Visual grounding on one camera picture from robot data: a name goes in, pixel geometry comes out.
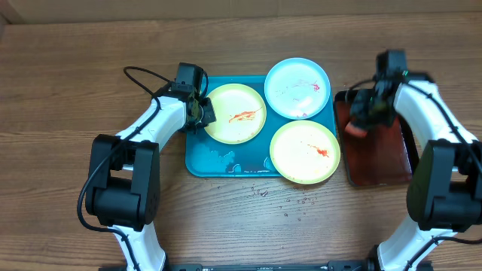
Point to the yellow plate with ketchup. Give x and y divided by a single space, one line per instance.
240 114

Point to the teal plastic tray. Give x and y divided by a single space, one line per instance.
207 158

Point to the dark red black-rimmed tray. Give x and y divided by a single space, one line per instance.
385 156

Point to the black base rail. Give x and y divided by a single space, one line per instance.
334 265

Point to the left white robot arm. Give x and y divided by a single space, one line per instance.
122 192

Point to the red sponge with dark scourer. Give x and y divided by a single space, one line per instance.
354 130

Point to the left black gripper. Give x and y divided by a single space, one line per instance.
210 115

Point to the light blue plate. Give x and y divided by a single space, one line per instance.
297 88

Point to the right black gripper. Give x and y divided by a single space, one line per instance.
363 109

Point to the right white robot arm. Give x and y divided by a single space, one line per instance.
444 194

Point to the yellow plate lower right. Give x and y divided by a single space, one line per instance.
305 152

